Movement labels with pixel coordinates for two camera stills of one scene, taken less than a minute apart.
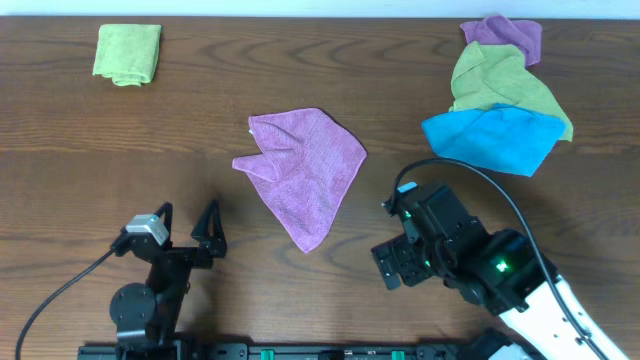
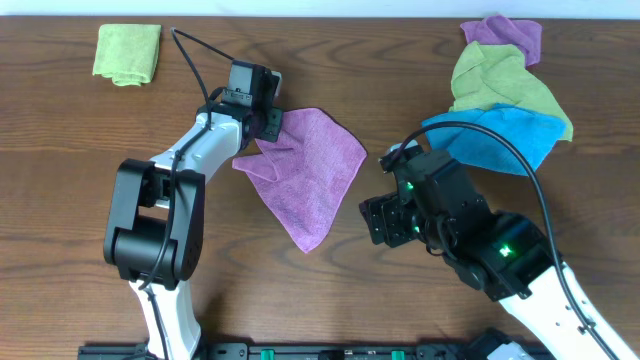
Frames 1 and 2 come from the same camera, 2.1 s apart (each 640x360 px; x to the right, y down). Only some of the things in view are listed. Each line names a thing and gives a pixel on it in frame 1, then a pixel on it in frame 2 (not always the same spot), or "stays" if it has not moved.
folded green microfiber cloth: x=128 y=54 stays
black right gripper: x=399 y=249 -> x=382 y=215
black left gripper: x=203 y=259 -> x=272 y=133
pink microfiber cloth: x=305 y=165 stays
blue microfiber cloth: x=498 y=137 stays
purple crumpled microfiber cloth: x=497 y=30 stays
